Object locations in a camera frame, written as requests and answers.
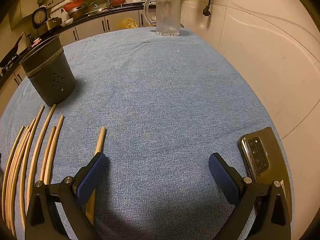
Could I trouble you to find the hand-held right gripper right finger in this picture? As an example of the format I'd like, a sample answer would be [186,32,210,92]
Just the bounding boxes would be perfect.
[209,152,293,240]

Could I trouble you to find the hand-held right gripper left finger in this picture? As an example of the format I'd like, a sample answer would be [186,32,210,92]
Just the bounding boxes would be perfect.
[24,152,108,240]

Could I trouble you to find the wooden chopstick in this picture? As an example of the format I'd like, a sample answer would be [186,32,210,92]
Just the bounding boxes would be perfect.
[86,126,107,227]

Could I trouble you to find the bunch of wooden chopsticks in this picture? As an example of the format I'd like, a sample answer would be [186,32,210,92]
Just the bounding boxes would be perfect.
[1,104,65,238]

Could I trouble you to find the dark grey utensil holder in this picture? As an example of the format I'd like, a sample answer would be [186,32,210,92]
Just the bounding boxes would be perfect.
[19,35,77,107]

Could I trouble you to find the blue tablecloth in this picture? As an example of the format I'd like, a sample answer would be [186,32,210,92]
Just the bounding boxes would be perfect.
[0,26,295,240]

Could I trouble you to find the yellow plastic bag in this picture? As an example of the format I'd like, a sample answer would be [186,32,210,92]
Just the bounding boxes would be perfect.
[116,17,138,29]

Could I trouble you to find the brown pot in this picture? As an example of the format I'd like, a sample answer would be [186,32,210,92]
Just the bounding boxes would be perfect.
[67,6,87,20]

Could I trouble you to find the steel rice cooker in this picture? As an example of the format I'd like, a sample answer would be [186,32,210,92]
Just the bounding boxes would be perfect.
[32,7,62,34]

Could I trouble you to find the glass pot lid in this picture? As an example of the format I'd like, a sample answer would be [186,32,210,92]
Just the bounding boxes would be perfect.
[87,1,108,13]

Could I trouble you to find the red plastic basin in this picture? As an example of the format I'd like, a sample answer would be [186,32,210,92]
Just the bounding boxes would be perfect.
[63,0,85,12]

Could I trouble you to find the white wall cabinets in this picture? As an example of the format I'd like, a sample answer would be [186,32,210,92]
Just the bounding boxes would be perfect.
[10,0,73,30]

